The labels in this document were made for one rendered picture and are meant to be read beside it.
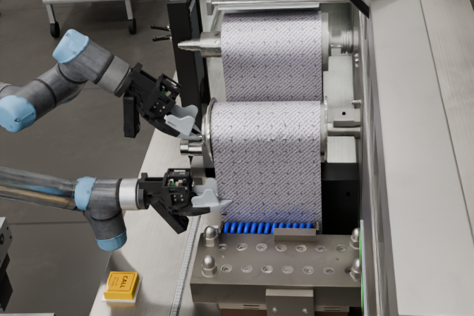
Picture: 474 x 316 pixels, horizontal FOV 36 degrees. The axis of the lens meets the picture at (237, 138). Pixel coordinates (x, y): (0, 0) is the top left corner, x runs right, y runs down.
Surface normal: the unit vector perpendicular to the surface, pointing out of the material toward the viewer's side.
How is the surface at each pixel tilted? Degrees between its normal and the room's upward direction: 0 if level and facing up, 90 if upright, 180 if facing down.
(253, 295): 90
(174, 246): 0
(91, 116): 0
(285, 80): 92
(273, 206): 90
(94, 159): 0
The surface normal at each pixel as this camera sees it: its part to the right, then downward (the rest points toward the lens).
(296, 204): -0.11, 0.57
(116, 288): -0.08, -0.82
